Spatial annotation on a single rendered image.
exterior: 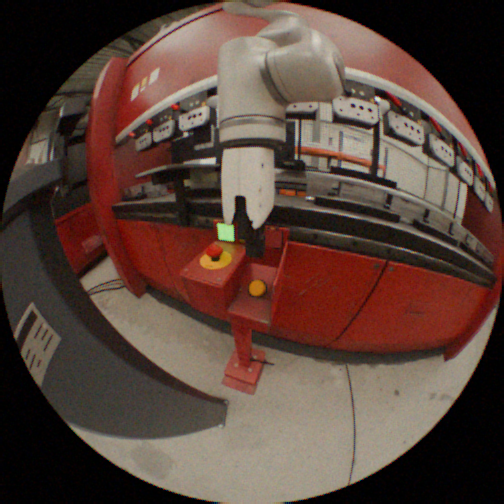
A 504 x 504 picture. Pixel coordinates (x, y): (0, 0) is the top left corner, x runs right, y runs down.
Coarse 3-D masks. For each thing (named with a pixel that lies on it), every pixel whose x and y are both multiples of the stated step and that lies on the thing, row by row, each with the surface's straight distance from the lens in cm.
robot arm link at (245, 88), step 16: (224, 48) 24; (240, 48) 23; (256, 48) 22; (272, 48) 24; (224, 64) 22; (240, 64) 21; (256, 64) 19; (224, 80) 21; (240, 80) 19; (256, 80) 18; (224, 96) 20; (240, 96) 19; (256, 96) 18; (272, 96) 19; (224, 112) 19; (240, 112) 18; (256, 112) 18; (272, 112) 18
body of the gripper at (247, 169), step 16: (240, 144) 18; (256, 144) 17; (272, 144) 18; (224, 160) 18; (240, 160) 17; (256, 160) 16; (272, 160) 21; (224, 176) 18; (240, 176) 17; (256, 176) 16; (272, 176) 21; (224, 192) 18; (240, 192) 17; (256, 192) 16; (272, 192) 22; (224, 208) 18; (256, 208) 17; (256, 224) 18
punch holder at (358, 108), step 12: (348, 84) 63; (360, 84) 65; (360, 96) 62; (372, 96) 64; (336, 108) 56; (348, 108) 57; (360, 108) 61; (372, 108) 61; (336, 120) 61; (348, 120) 59; (360, 120) 58; (372, 120) 59
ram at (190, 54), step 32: (192, 32) 121; (224, 32) 99; (256, 32) 88; (320, 32) 85; (352, 32) 94; (160, 64) 119; (192, 64) 91; (352, 64) 71; (384, 64) 81; (416, 64) 102; (128, 96) 140; (160, 96) 98; (448, 96) 108; (448, 128) 89
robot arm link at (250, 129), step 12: (228, 120) 18; (240, 120) 18; (252, 120) 17; (264, 120) 18; (276, 120) 19; (228, 132) 18; (240, 132) 17; (252, 132) 17; (264, 132) 17; (276, 132) 18; (228, 144) 21; (276, 144) 21
